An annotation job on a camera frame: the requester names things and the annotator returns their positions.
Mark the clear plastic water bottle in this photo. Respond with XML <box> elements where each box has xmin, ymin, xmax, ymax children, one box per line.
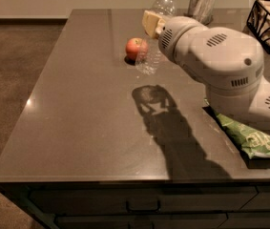
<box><xmin>135</xmin><ymin>0</ymin><xmax>177</xmax><ymax>74</ymax></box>

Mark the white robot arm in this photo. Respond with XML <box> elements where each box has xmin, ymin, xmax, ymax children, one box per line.
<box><xmin>142</xmin><ymin>10</ymin><xmax>270</xmax><ymax>135</ymax></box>

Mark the red apple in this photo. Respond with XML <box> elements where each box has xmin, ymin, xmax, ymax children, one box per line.
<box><xmin>125</xmin><ymin>37</ymin><xmax>148</xmax><ymax>61</ymax></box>

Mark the green chips bag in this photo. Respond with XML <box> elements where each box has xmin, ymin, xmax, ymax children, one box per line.
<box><xmin>211</xmin><ymin>109</ymin><xmax>270</xmax><ymax>159</ymax></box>

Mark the dark cabinet drawer front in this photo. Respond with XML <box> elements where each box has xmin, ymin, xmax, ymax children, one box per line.
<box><xmin>30</xmin><ymin>186</ymin><xmax>257</xmax><ymax>216</ymax></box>

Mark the dark cabinet drawer handle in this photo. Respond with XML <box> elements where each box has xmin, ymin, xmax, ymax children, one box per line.
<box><xmin>125</xmin><ymin>197</ymin><xmax>161</xmax><ymax>213</ymax></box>

